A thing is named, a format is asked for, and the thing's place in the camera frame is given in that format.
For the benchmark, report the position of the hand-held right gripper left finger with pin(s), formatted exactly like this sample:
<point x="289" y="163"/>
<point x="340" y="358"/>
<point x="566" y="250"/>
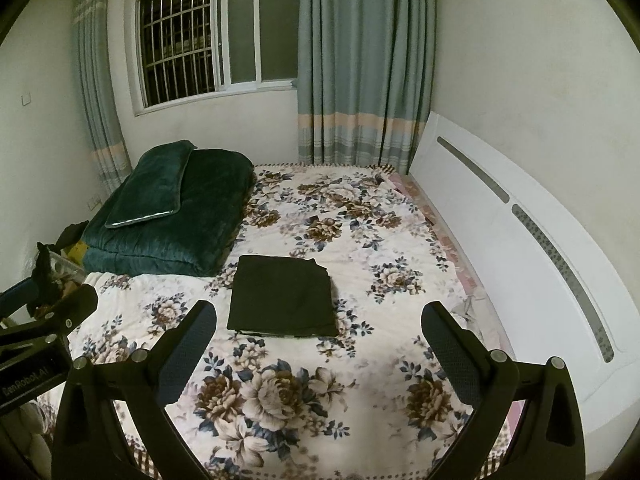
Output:
<point x="190" y="345"/>

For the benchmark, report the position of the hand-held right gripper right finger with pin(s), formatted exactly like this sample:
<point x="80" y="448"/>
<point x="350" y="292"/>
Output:
<point x="450" y="350"/>

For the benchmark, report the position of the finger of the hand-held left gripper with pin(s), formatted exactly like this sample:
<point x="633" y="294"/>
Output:
<point x="17" y="294"/>
<point x="70" y="307"/>

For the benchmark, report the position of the dark green striped sweater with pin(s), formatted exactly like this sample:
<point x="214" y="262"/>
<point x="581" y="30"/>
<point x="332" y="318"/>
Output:
<point x="282" y="295"/>

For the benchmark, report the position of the person's left hand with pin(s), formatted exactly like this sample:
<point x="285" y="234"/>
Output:
<point x="27" y="440"/>

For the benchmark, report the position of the clear plastic box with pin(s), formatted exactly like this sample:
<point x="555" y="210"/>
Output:
<point x="67" y="267"/>

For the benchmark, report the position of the clutter beside bed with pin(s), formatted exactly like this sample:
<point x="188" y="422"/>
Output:
<point x="47" y="265"/>

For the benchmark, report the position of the yellow cloth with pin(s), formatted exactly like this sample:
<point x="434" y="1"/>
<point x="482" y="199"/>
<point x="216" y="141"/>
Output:
<point x="77" y="251"/>

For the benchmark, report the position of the dark green quilt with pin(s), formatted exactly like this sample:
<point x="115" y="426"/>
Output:
<point x="200" y="220"/>

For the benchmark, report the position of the floral bed sheet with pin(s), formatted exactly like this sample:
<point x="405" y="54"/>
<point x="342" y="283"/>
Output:
<point x="310" y="385"/>

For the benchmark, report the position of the white bed headboard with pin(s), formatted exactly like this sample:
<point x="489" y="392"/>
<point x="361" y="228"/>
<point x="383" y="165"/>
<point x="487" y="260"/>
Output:
<point x="525" y="240"/>

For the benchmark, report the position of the dark green pillow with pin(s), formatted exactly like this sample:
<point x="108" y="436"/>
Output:
<point x="150" y="185"/>

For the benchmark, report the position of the narrow grey-green curtain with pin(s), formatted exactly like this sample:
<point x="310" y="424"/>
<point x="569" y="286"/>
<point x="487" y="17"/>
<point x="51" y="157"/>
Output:
<point x="97" y="85"/>

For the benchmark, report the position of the wide grey-green curtain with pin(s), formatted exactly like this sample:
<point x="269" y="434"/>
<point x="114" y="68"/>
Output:
<point x="362" y="60"/>

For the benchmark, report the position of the barred window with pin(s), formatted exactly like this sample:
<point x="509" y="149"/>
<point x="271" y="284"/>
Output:
<point x="215" y="30"/>

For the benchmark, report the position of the white wall socket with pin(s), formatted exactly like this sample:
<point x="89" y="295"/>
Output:
<point x="93" y="203"/>

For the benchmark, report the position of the white wall switch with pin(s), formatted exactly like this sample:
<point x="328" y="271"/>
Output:
<point x="26" y="98"/>

